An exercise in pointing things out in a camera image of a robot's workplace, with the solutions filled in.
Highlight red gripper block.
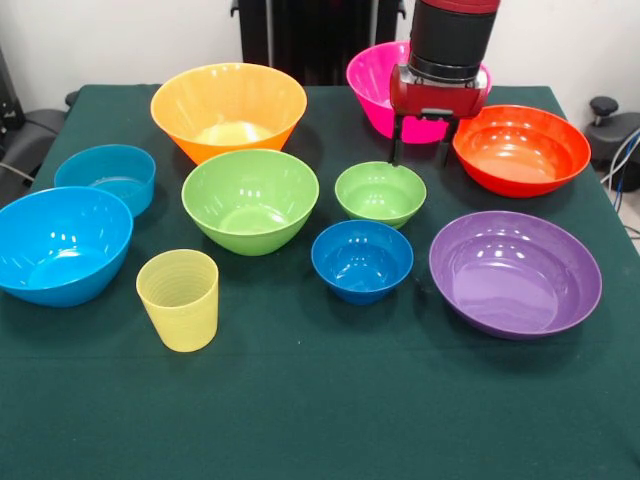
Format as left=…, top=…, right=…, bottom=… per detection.
left=388, top=63, right=490, bottom=166

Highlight small green bowl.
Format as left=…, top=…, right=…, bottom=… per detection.
left=334, top=160, right=428, bottom=230

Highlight small dark blue bowl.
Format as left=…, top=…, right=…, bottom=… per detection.
left=310, top=219, right=415, bottom=306

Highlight purple bowl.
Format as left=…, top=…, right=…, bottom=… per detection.
left=428, top=210, right=603, bottom=341

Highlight yellow cup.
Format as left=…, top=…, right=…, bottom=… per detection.
left=135, top=248, right=220, bottom=354

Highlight pink bowl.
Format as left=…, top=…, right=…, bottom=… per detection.
left=345, top=40, right=494, bottom=145

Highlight red bowl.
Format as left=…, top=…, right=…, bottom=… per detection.
left=452, top=104, right=593, bottom=199

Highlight large green bowl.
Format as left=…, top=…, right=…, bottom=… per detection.
left=180, top=148, right=321, bottom=257

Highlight orange bowl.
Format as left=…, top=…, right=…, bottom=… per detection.
left=149, top=62, right=309, bottom=166

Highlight dark green tablecloth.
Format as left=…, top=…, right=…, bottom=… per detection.
left=0, top=83, right=640, bottom=480

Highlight low ribbed blue bowl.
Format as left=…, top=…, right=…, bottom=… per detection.
left=53, top=144, right=157, bottom=219

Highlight large light blue bowl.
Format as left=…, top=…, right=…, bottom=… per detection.
left=0, top=186, right=135, bottom=309

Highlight black equipment rack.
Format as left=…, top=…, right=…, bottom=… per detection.
left=0, top=47, right=26, bottom=134

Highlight blue and white cables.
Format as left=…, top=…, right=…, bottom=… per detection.
left=599, top=127, right=640, bottom=239

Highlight grey cable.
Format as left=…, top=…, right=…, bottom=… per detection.
left=0, top=162, right=36, bottom=182

